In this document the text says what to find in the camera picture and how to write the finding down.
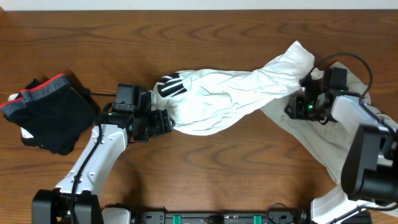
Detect white t-shirt black print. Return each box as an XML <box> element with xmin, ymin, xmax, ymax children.
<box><xmin>152</xmin><ymin>41</ymin><xmax>322</xmax><ymax>136</ymax></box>

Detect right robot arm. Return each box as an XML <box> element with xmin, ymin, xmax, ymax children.
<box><xmin>284</xmin><ymin>67</ymin><xmax>397</xmax><ymax>223</ymax></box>

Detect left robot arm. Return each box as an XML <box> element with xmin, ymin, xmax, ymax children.
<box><xmin>32</xmin><ymin>84</ymin><xmax>175</xmax><ymax>223</ymax></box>

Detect grey-beige shirt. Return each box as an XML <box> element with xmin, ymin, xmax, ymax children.
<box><xmin>260</xmin><ymin>61</ymin><xmax>398</xmax><ymax>218</ymax></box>

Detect black folded shorts red waistband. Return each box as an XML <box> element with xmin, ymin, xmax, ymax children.
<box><xmin>1</xmin><ymin>74</ymin><xmax>96</xmax><ymax>156</ymax></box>

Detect left black cable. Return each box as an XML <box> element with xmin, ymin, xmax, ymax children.
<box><xmin>68</xmin><ymin>90</ymin><xmax>118</xmax><ymax>224</ymax></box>

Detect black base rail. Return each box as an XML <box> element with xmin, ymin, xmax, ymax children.
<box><xmin>102</xmin><ymin>208</ymin><xmax>373</xmax><ymax>224</ymax></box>

